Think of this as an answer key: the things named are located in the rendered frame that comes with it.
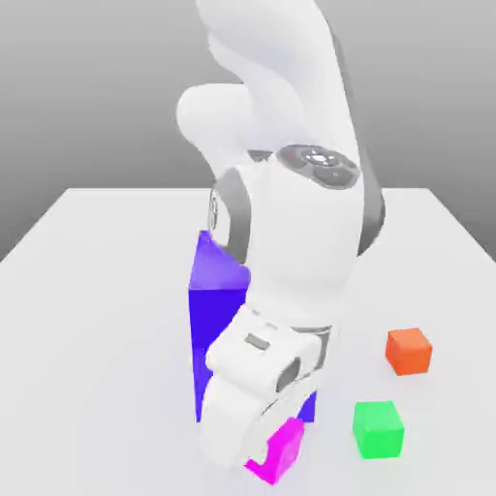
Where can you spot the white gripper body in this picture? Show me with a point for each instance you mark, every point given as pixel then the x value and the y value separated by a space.
pixel 232 422

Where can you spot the small magenta cube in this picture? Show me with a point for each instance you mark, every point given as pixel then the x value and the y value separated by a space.
pixel 286 449

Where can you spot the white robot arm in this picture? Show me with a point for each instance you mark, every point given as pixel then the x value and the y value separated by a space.
pixel 306 240

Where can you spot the small green cube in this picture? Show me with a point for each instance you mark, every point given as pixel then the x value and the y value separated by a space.
pixel 378 430

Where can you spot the small orange cube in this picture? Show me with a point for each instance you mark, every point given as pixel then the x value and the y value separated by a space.
pixel 409 352

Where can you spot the large blue box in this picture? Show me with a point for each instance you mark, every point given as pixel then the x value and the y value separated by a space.
pixel 211 310

